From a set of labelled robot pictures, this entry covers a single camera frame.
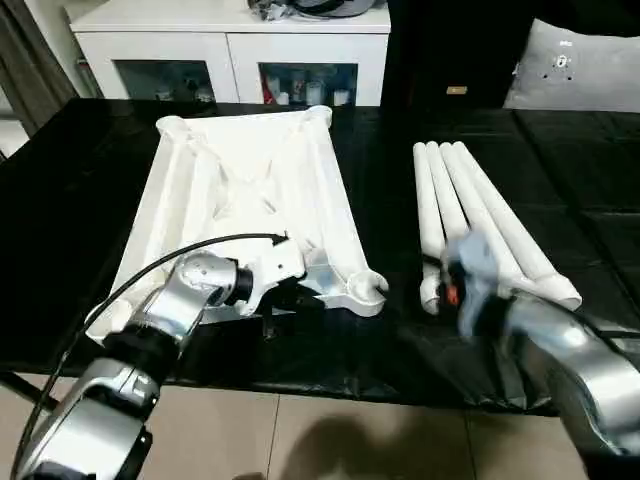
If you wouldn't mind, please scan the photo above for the white plastic table leg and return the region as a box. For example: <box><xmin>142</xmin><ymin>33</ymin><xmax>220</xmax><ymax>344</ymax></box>
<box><xmin>427</xmin><ymin>141</ymin><xmax>471</xmax><ymax>251</ymax></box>
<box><xmin>453</xmin><ymin>141</ymin><xmax>583</xmax><ymax>311</ymax></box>
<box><xmin>440</xmin><ymin>141</ymin><xmax>531</xmax><ymax>301</ymax></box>
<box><xmin>413</xmin><ymin>143</ymin><xmax>448</xmax><ymax>316</ymax></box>

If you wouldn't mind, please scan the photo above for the white plastic table top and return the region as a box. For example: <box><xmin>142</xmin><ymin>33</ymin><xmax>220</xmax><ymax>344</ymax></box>
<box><xmin>88</xmin><ymin>107</ymin><xmax>389</xmax><ymax>341</ymax></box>

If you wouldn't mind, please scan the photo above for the black table mat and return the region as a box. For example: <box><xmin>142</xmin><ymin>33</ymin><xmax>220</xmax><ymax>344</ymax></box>
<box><xmin>0</xmin><ymin>97</ymin><xmax>640</xmax><ymax>416</ymax></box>

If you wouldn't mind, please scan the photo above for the white glass-door cabinet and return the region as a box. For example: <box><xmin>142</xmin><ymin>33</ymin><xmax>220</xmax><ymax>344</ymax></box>
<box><xmin>68</xmin><ymin>0</ymin><xmax>393</xmax><ymax>109</ymax></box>

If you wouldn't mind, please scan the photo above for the grey cushion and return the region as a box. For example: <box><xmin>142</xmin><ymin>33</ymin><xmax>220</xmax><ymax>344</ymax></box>
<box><xmin>503</xmin><ymin>18</ymin><xmax>640</xmax><ymax>113</ymax></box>

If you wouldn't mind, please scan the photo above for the black cabinet with yellow label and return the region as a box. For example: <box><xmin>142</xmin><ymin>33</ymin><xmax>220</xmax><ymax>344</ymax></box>
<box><xmin>385</xmin><ymin>0</ymin><xmax>541</xmax><ymax>109</ymax></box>

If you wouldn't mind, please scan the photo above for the grey curtain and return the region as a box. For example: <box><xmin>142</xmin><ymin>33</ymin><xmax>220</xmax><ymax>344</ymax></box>
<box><xmin>0</xmin><ymin>0</ymin><xmax>79</xmax><ymax>131</ymax></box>

